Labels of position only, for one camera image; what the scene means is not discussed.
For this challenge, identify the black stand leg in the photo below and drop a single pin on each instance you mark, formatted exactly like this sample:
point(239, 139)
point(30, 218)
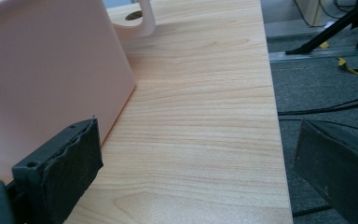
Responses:
point(329, 29)

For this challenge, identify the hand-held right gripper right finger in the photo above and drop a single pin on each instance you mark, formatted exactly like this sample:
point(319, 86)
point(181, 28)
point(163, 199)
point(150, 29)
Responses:
point(335, 168)

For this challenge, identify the metal floor rail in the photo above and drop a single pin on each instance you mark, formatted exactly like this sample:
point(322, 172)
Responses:
point(310, 54)

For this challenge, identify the pink plastic basket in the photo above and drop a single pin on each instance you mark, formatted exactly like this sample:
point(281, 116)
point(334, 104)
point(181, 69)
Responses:
point(43, 68)

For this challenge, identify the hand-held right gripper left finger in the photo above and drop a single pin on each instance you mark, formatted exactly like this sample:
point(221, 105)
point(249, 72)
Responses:
point(65, 168)

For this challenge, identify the yellow tape scrap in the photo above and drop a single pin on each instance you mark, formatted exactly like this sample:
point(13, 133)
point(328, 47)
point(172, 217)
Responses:
point(348, 66)
point(324, 45)

